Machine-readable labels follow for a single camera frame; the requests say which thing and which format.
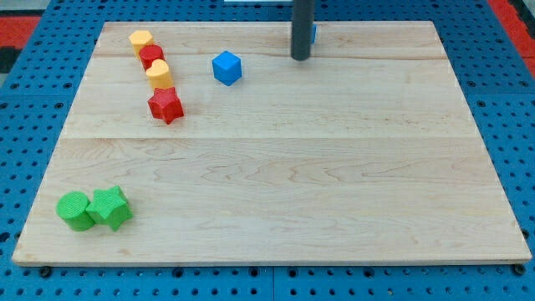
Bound yellow heart block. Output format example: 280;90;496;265
145;59;174;89

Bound red star block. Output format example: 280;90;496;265
147;87;185;125

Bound yellow hexagon block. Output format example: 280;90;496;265
129;30;155;58

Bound blue cube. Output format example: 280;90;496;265
212;51;242;86

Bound blue block behind rod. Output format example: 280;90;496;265
311;23;317;44

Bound red cylinder block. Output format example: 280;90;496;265
139;44;165;70

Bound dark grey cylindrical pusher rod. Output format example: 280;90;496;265
290;0;315;61

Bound green cylinder block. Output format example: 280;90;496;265
56;191;95;232

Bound green star block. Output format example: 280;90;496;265
86;186;134;232

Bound wooden board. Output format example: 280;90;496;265
13;21;532;267

